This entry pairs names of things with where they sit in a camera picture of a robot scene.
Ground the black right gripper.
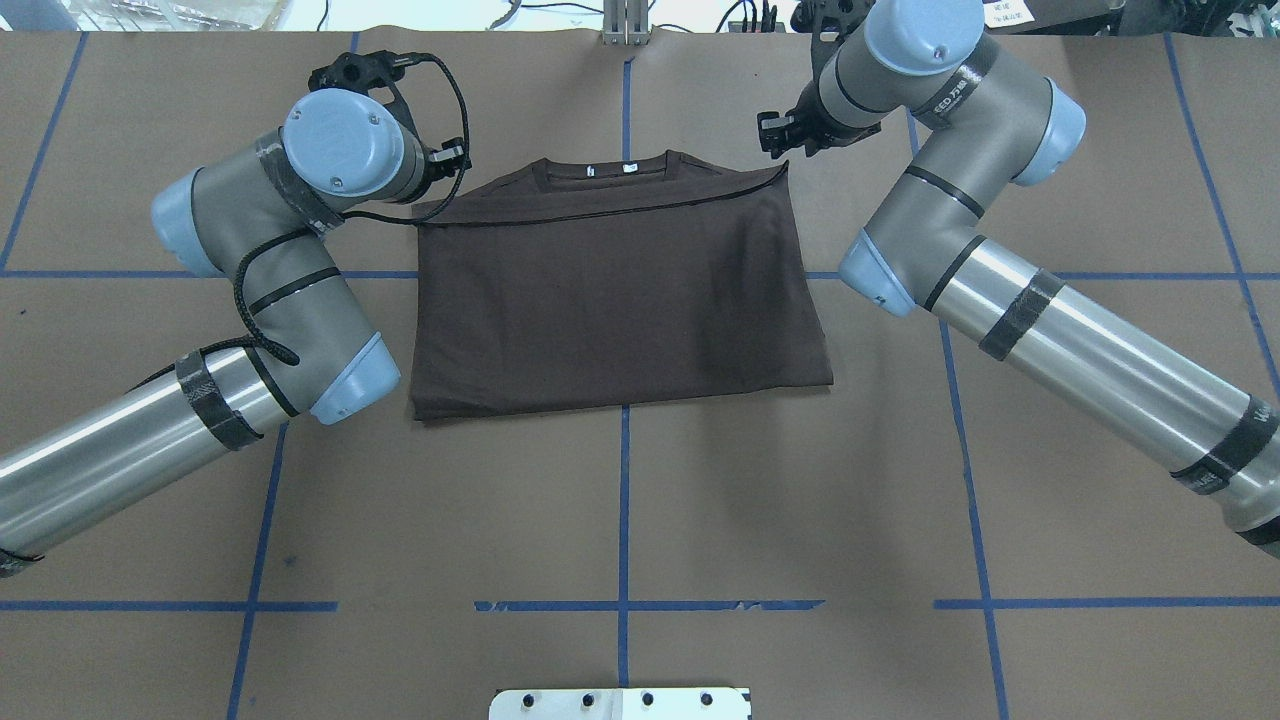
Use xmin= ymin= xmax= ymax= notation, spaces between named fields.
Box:
xmin=756 ymin=1 xmax=881 ymax=159

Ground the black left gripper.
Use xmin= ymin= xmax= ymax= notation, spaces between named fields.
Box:
xmin=308 ymin=53 xmax=472 ymax=181

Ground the dark brown t-shirt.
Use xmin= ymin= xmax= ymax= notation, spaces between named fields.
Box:
xmin=410 ymin=150 xmax=833 ymax=423

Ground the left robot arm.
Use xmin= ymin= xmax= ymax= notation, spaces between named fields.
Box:
xmin=1 ymin=50 xmax=471 ymax=577

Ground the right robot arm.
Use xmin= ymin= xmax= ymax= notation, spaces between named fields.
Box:
xmin=756 ymin=1 xmax=1279 ymax=556

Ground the aluminium frame post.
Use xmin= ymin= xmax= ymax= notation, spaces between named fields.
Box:
xmin=602 ymin=0 xmax=652 ymax=46

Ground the black braided left cable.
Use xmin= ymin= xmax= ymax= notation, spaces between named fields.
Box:
xmin=131 ymin=53 xmax=471 ymax=391

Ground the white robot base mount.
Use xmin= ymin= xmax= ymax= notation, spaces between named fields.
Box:
xmin=488 ymin=687 xmax=753 ymax=719

